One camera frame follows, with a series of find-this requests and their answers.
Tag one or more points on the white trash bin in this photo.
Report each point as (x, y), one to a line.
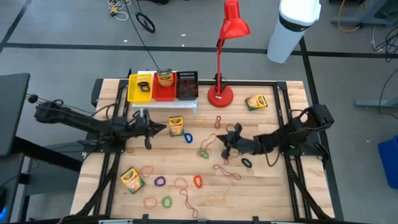
(286, 40)

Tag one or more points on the red desk lamp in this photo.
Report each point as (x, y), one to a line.
(224, 99)

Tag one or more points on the yellow plastic basket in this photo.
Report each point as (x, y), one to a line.
(133, 95)

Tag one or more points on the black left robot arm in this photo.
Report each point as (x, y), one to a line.
(81, 119)

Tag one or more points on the black desk frame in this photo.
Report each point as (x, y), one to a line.
(46, 154)

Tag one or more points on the Crayola crayon box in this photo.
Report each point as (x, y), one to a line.
(256, 102)
(176, 126)
(132, 180)
(164, 79)

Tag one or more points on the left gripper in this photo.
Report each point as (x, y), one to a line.
(144, 127)

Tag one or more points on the grey desk foot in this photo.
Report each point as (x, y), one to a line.
(373, 103)

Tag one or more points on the red plastic basket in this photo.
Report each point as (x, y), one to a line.
(163, 95)

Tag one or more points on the black plastic basket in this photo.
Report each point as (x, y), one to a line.
(178, 74)

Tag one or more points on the grey desk leg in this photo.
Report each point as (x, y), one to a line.
(370, 14)

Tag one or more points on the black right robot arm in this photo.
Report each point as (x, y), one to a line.
(280, 137)

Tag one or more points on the yellow rubber band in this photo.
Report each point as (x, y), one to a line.
(217, 199)
(199, 119)

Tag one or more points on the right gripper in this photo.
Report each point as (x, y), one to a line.
(244, 144)

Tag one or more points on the blue storage bin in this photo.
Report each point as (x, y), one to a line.
(388, 161)

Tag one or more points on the white perforated shelf riser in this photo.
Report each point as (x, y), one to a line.
(174, 103)

